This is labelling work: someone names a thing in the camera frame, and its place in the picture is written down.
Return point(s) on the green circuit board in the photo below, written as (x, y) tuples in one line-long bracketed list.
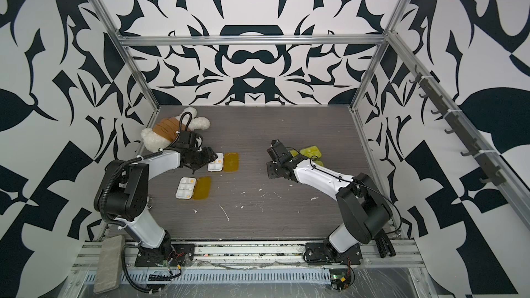
[(342, 279)]

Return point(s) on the wall hook rack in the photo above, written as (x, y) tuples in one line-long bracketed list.
[(461, 126)]

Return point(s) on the white plush bunny toy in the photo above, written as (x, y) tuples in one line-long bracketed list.
[(166, 131)]

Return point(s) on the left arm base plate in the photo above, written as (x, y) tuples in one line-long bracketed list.
[(178, 254)]

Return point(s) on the grey sponge block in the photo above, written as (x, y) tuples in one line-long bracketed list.
[(108, 275)]

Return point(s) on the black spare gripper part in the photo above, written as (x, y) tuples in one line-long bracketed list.
[(384, 245)]

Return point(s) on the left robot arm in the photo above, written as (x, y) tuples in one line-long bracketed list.
[(123, 193)]

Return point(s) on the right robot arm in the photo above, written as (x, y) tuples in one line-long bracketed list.
[(364, 209)]

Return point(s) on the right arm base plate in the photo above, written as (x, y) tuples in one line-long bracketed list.
[(320, 254)]

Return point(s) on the yellow pillbox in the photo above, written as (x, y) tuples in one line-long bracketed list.
[(193, 188), (227, 162)]

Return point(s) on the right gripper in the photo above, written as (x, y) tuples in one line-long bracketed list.
[(270, 172)]

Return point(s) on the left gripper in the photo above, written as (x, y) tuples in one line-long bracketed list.
[(209, 156)]

